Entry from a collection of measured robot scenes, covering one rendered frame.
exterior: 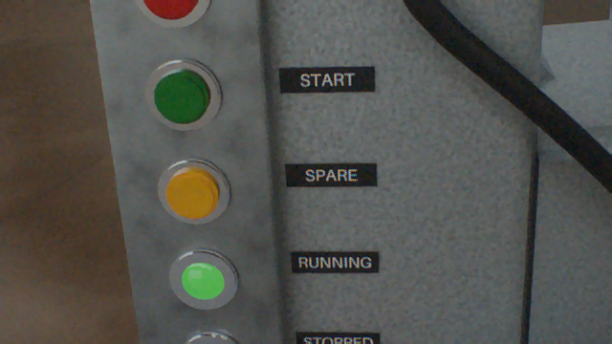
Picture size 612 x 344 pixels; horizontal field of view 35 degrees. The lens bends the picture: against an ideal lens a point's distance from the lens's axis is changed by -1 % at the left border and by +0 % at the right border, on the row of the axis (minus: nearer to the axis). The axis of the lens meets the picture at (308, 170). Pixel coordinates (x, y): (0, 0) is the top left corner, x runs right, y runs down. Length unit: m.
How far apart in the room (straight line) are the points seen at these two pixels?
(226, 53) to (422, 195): 0.12
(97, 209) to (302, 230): 3.13
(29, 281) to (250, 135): 2.80
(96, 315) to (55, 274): 0.31
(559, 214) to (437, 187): 0.07
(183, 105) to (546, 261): 0.21
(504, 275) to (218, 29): 0.20
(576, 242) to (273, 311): 0.16
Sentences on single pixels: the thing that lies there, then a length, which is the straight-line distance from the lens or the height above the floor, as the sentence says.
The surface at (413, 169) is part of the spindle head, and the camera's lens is 0.48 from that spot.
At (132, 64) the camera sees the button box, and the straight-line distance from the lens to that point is 0.46.
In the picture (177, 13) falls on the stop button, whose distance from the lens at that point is 0.44.
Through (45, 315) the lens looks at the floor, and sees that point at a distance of 3.05.
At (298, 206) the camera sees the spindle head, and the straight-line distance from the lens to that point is 0.50.
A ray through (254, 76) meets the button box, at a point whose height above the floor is 1.45.
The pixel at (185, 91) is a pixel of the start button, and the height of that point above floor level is 1.45.
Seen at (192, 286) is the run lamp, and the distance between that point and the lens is 0.50.
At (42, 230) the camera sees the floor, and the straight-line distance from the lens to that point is 3.54.
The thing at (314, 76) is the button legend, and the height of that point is 1.44.
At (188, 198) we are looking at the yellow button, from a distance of 0.47.
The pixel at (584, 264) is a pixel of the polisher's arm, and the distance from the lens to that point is 0.53.
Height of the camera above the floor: 1.60
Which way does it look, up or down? 25 degrees down
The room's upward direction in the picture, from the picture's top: 3 degrees counter-clockwise
